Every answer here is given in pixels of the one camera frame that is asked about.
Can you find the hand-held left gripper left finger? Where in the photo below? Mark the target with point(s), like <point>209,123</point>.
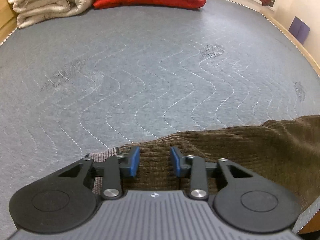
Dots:
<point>134,161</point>

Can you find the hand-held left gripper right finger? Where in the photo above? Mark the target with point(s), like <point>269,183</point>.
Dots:
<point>174,161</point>

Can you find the purple paper sheet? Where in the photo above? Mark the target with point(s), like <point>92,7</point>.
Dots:
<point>299,30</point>

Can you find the cream fuzzy folded blanket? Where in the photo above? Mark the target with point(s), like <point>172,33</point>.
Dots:
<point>50,0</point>

